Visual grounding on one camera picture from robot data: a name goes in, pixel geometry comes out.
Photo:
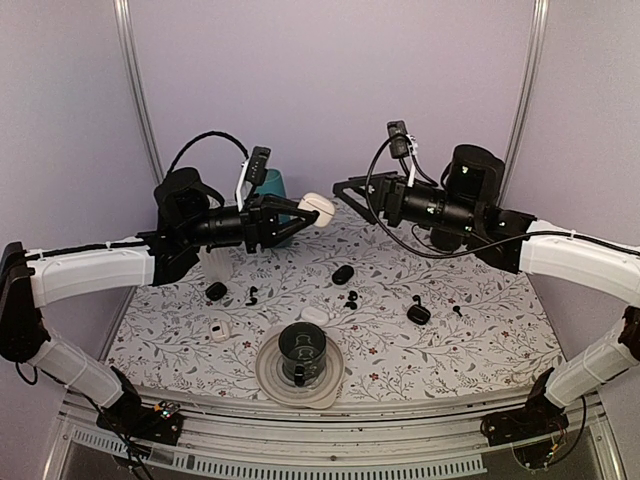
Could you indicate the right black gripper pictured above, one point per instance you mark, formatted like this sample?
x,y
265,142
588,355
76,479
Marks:
x,y
388,195

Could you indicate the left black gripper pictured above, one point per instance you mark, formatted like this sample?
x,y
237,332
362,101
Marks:
x,y
261,221

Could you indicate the cream earbud case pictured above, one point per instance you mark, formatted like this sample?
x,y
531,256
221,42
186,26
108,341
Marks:
x,y
321,205
220,331

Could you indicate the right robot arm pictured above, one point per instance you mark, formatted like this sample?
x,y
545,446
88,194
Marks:
x,y
464,206

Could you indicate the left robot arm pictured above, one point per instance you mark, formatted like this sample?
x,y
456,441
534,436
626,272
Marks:
x,y
191,215

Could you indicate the black oval earbud case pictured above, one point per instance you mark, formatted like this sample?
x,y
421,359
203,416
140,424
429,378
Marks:
x,y
342,274

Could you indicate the small black round case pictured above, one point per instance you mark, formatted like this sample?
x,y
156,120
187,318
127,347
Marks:
x,y
216,291

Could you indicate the black case with gold line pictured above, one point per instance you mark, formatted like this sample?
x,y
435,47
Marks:
x,y
418,315

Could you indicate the teal vase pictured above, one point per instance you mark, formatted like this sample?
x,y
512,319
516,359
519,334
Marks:
x,y
274,185

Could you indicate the black stem earbud pair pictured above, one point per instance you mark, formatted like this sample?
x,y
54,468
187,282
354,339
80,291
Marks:
x,y
252,298

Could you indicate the white ribbed vase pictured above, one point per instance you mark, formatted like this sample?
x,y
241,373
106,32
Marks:
x,y
216,264

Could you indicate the dark glass mug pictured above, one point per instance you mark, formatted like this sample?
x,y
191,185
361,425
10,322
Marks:
x,y
303,348

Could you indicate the grey ceramic plate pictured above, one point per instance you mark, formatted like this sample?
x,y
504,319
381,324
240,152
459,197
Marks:
x,y
320,394

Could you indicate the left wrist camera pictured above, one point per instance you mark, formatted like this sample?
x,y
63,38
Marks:
x,y
253,174

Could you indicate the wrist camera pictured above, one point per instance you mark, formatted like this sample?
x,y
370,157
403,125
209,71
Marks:
x,y
402,148
253,174

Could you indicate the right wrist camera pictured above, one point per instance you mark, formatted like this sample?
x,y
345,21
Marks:
x,y
402,148

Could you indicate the right aluminium frame post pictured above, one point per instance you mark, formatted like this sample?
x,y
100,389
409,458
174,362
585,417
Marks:
x,y
531,65

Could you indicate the aluminium frame post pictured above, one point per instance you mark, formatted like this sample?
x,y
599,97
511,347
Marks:
x,y
125,31
531,65

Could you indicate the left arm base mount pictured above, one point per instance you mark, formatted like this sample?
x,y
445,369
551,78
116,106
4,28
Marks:
x,y
161,423

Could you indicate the left aluminium frame post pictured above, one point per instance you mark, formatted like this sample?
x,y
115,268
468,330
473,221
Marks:
x,y
125,31

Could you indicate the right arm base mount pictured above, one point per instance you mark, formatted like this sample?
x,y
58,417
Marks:
x,y
522,423

